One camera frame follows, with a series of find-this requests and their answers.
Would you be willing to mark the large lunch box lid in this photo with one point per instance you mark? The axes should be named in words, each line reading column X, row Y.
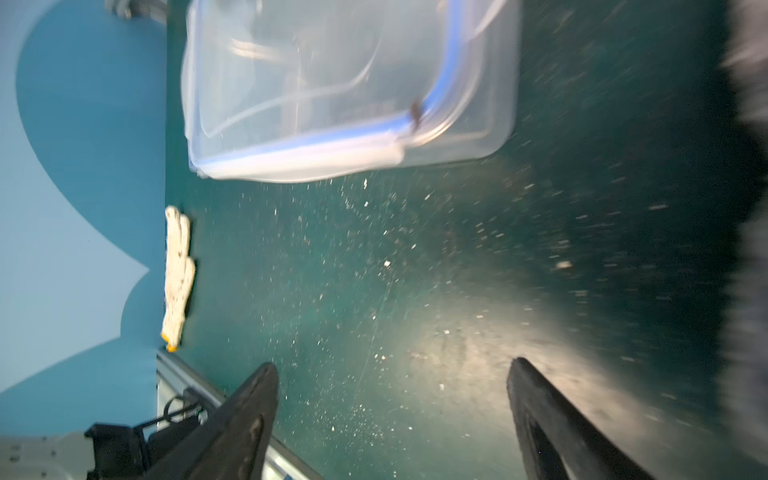
column 312, row 90

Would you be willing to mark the large clear lunch box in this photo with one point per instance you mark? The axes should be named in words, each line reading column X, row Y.
column 486, row 90

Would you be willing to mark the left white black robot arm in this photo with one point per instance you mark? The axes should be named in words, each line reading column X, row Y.
column 104, row 451

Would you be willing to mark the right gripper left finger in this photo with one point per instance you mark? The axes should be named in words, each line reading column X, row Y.
column 233, row 442

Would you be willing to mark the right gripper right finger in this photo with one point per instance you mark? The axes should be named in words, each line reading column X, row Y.
column 555, row 438

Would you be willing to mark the white work glove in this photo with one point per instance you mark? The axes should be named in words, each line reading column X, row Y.
column 180, row 271

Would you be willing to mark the grey striped cloth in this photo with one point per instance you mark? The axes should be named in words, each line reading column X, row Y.
column 743, row 383

